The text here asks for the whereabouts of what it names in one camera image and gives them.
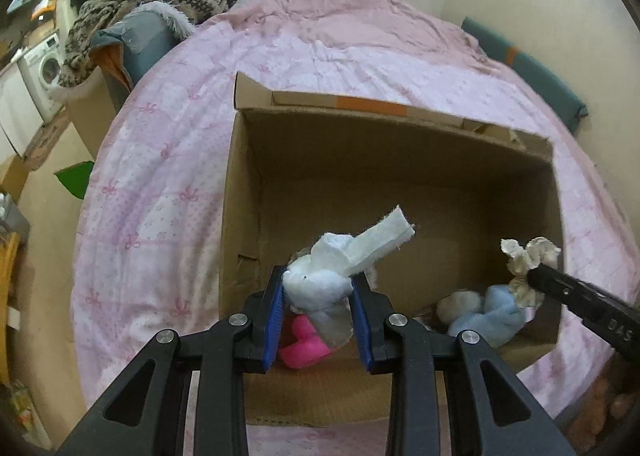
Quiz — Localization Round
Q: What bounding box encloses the yellow rack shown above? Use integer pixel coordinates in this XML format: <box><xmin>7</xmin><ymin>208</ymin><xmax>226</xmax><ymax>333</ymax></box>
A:
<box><xmin>0</xmin><ymin>231</ymin><xmax>24</xmax><ymax>383</ymax></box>

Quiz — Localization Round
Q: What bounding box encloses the person's right hand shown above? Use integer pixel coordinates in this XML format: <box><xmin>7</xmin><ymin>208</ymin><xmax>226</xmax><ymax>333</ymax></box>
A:
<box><xmin>565</xmin><ymin>361</ymin><xmax>640</xmax><ymax>443</ymax></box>

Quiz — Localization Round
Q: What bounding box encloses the white sock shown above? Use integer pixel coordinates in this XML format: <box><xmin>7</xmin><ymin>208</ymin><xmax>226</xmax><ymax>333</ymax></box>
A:
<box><xmin>282</xmin><ymin>205</ymin><xmax>416</xmax><ymax>350</ymax></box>

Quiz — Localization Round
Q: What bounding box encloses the pink plush toy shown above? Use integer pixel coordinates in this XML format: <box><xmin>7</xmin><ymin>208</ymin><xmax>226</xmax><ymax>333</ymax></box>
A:
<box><xmin>277</xmin><ymin>313</ymin><xmax>334</xmax><ymax>370</ymax></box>

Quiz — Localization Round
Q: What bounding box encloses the brown cardboard box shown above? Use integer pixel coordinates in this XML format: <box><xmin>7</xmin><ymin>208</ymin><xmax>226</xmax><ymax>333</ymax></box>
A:
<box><xmin>218</xmin><ymin>71</ymin><xmax>567</xmax><ymax>429</ymax></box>

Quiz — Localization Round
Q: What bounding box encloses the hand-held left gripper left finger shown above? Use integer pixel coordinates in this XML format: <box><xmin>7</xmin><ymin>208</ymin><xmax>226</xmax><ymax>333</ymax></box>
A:
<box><xmin>57</xmin><ymin>265</ymin><xmax>287</xmax><ymax>456</ymax></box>

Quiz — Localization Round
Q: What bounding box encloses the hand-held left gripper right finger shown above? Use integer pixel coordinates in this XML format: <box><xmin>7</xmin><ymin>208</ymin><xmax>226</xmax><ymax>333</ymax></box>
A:
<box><xmin>351</xmin><ymin>272</ymin><xmax>577</xmax><ymax>456</ymax></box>

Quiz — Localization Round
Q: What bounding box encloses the green sheet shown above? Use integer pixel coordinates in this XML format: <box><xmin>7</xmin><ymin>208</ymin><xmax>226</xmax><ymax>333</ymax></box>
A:
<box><xmin>54</xmin><ymin>161</ymin><xmax>96</xmax><ymax>200</ymax></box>

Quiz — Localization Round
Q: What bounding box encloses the white washing machine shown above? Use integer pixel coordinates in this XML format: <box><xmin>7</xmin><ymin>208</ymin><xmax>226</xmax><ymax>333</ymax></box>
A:
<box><xmin>17</xmin><ymin>33</ymin><xmax>64</xmax><ymax>120</ymax></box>

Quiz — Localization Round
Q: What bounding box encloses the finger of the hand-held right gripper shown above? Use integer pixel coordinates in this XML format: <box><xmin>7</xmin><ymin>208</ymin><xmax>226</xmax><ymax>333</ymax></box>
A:
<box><xmin>529</xmin><ymin>263</ymin><xmax>640</xmax><ymax>353</ymax></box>

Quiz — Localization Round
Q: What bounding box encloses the beige plush ball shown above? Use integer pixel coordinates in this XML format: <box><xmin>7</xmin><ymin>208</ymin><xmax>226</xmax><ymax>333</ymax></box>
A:
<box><xmin>437</xmin><ymin>288</ymin><xmax>484</xmax><ymax>333</ymax></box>

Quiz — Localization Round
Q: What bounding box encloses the light blue plush toy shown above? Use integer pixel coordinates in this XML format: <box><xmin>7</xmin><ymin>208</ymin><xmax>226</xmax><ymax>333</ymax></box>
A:
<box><xmin>447</xmin><ymin>284</ymin><xmax>534</xmax><ymax>348</ymax></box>

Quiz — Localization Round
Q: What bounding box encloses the patterned floor mat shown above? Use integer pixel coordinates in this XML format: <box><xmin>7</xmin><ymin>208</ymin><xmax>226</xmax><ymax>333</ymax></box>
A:
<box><xmin>21</xmin><ymin>108</ymin><xmax>74</xmax><ymax>173</ymax></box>

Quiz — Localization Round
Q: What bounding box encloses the pink patterned bedcover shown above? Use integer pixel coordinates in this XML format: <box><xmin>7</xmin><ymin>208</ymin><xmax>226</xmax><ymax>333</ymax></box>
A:
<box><xmin>70</xmin><ymin>0</ymin><xmax>628</xmax><ymax>456</ymax></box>

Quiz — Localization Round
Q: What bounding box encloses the beige storage box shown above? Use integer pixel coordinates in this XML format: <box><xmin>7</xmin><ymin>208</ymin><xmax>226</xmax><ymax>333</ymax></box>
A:
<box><xmin>66</xmin><ymin>80</ymin><xmax>127</xmax><ymax>163</ymax></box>

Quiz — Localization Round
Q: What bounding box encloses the cream fabric scrunchie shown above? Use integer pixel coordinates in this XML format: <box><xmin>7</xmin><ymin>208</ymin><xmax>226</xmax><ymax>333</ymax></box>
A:
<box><xmin>500</xmin><ymin>236</ymin><xmax>562</xmax><ymax>310</ymax></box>

